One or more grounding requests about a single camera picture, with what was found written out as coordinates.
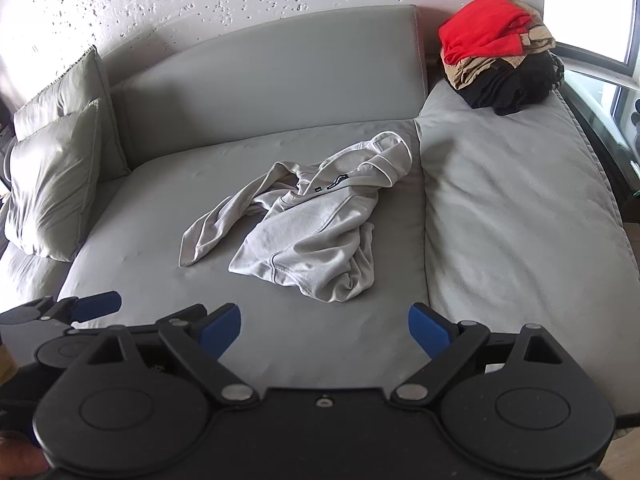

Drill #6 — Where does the window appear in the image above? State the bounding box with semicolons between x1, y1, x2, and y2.
542;0;640;76

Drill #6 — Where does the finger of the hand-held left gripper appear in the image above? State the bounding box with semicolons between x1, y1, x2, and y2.
0;291;122;328

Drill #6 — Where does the beige garment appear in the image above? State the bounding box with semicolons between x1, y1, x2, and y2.
446;0;557;88

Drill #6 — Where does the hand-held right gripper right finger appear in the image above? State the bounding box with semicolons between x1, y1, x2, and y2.
392;302;568;408

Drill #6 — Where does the white T-shirt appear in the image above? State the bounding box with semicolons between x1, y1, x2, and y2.
179;131;414;304

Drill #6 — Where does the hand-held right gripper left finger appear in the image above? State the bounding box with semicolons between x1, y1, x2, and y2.
85;303;257;408

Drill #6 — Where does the person's left hand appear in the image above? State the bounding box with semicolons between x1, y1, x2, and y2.
0;432;48;480

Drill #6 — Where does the black and grey striped garment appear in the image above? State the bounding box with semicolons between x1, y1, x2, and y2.
547;52;567;91

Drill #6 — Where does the glass side table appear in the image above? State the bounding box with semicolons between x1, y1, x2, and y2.
562;67;640;221

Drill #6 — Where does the grey-green cushion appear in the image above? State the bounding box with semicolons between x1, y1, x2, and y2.
4;99;103;263
12;45;132;181

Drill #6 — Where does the grey sofa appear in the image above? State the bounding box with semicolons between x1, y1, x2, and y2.
0;4;640;426

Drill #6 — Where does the red garment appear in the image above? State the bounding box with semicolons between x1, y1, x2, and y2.
439;0;532;66

